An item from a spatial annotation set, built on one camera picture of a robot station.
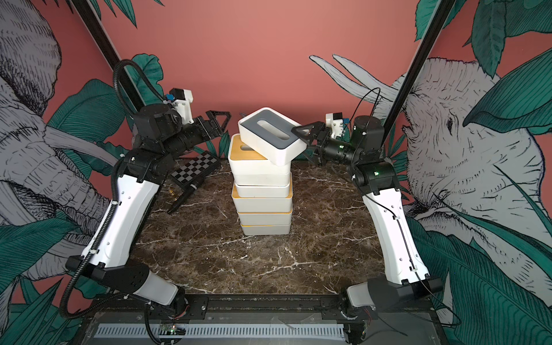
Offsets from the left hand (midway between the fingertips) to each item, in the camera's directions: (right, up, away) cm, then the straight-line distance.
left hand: (223, 114), depth 60 cm
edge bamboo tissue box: (+17, -22, +9) cm, 29 cm away
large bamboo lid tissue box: (+10, -34, +21) cm, 41 cm away
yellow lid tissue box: (+9, -41, +30) cm, 51 cm away
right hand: (+20, -7, -4) cm, 22 cm away
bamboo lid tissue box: (+10, -28, +15) cm, 33 cm away
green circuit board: (-20, -69, +9) cm, 72 cm away
